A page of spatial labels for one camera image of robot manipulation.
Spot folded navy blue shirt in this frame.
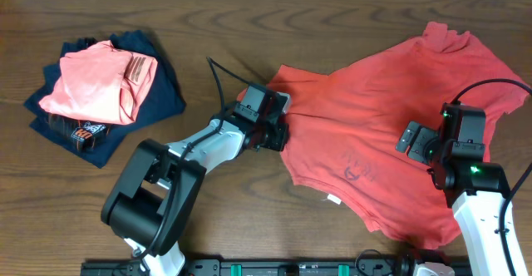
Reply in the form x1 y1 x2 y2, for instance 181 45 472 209
24 30 185 168

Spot folded light pink shirt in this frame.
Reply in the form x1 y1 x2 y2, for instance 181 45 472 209
39 41 158 125

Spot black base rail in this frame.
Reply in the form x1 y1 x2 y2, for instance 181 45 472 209
80 249 475 276

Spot red-orange t-shirt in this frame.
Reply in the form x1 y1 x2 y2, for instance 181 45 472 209
268 22 527 249

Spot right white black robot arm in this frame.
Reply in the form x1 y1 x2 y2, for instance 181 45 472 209
396 121 528 275

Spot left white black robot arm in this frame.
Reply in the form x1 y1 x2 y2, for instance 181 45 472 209
101 97 290 275

